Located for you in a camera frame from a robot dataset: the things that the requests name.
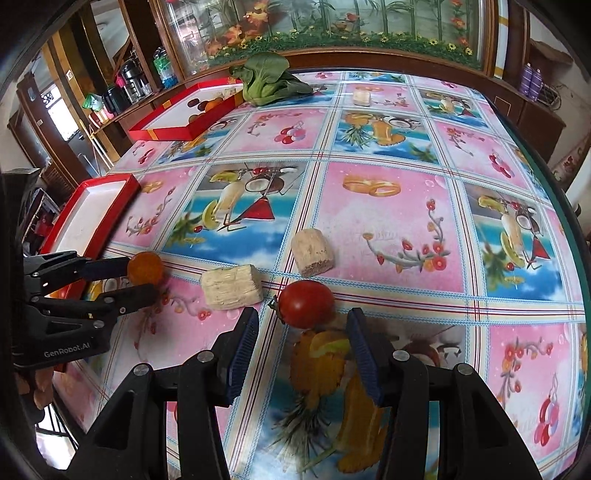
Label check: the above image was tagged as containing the printed fruit tablecloth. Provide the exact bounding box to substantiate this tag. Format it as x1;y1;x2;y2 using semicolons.
51;69;587;480

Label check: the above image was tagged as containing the person's left hand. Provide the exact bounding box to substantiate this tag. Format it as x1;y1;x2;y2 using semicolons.
14;369;54;409

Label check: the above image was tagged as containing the narrow red box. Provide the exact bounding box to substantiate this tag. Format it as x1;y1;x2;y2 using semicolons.
128;78;244;141

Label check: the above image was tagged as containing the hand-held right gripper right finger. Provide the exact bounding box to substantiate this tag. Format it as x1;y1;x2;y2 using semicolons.
347;308;541;480

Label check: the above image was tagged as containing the wooden cabinet with floral glass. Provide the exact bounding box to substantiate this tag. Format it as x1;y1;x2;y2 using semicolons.
152;0;502;75

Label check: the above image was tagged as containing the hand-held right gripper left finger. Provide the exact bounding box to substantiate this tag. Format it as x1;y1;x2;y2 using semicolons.
78;307;260;480

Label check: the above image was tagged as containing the black coffee maker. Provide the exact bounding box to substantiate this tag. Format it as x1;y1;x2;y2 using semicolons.
120;62;151;102

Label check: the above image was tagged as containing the large red tray box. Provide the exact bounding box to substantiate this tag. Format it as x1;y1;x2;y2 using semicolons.
41;173;141;301

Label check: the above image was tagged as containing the large orange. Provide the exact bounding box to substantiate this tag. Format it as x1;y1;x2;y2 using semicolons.
127;251;164;286

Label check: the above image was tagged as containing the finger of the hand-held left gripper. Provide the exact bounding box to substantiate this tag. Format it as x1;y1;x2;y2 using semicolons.
31;283;160;326
24;250;131;297

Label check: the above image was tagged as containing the clear plastic bottle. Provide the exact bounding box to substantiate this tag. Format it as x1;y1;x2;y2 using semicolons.
153;47;178;88

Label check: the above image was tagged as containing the green bok choy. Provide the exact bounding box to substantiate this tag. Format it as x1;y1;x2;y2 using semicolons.
229;52;324;107

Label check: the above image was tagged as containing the red tomato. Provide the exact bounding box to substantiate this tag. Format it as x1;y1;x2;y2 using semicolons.
269;279;336;329

